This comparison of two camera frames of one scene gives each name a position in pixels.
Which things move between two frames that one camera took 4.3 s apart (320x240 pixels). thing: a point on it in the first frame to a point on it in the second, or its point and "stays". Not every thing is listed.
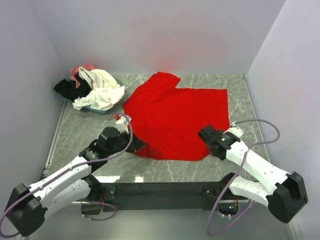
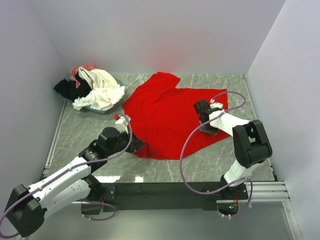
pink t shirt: [89, 66] stays
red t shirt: [167, 119] stays
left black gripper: [136, 144] stays
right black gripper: [220, 132] to [213, 131]
